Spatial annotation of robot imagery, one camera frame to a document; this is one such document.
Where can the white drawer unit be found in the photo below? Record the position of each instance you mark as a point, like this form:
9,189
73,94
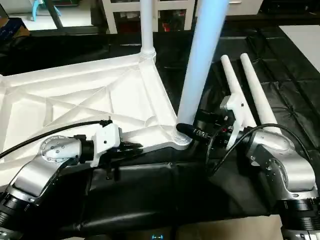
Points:
242,6

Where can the white flat board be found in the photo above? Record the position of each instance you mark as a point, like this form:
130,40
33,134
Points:
303,37

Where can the white plastic table top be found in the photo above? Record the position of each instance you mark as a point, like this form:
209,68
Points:
75,100

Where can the grey metal pole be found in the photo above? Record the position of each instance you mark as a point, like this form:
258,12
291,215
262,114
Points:
54,13

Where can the white plastic table leg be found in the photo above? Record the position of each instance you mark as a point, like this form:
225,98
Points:
200,62
257,92
147,27
231,77

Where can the white glass door cabinet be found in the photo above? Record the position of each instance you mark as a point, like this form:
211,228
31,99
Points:
170,12

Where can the black mat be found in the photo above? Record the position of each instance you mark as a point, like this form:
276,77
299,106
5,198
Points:
162,190

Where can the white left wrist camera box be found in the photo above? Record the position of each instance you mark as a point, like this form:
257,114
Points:
106,142

